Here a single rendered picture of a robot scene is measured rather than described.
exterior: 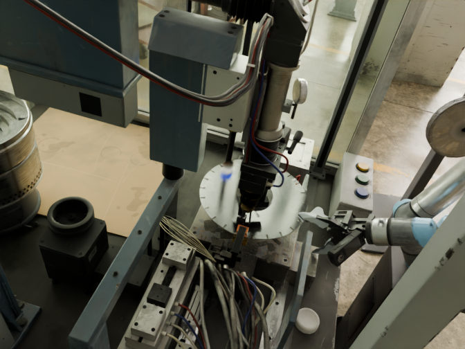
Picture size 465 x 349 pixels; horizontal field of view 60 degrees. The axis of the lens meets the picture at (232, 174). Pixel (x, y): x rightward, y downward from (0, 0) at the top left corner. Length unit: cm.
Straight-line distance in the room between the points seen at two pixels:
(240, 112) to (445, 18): 364
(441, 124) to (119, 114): 162
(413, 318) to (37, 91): 88
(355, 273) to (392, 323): 200
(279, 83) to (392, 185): 232
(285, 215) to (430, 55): 339
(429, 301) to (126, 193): 122
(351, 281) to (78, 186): 151
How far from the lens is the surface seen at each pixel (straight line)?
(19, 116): 129
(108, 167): 158
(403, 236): 114
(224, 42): 71
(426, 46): 435
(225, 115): 76
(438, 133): 221
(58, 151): 167
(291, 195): 126
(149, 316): 104
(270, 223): 116
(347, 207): 139
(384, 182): 303
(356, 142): 160
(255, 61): 59
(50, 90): 101
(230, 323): 105
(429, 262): 35
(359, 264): 244
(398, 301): 40
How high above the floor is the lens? 181
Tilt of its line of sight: 42 degrees down
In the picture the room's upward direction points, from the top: 10 degrees clockwise
